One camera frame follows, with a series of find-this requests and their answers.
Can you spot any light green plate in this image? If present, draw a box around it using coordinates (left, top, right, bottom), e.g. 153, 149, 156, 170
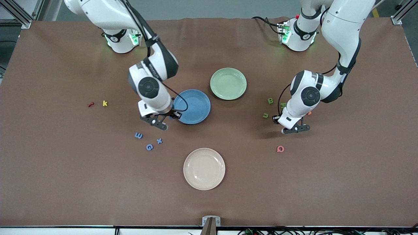
210, 68, 247, 101

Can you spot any black cable bundle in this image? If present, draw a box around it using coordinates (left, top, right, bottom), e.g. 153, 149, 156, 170
238, 226, 418, 235

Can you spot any white table edge rail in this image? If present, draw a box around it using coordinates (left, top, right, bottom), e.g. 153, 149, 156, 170
0, 227, 418, 235

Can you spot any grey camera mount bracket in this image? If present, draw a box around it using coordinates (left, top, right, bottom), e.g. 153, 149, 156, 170
200, 216, 221, 235

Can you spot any beige plate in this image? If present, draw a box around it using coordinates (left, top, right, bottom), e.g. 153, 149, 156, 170
183, 148, 226, 191

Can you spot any blue plate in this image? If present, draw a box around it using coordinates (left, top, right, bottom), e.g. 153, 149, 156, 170
172, 89, 211, 125

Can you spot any brown table cover sheet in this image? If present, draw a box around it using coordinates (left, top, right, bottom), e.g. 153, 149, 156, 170
0, 16, 418, 227

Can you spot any aluminium frame post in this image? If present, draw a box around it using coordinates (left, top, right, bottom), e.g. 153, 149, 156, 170
0, 0, 32, 29
391, 0, 418, 25
32, 0, 45, 21

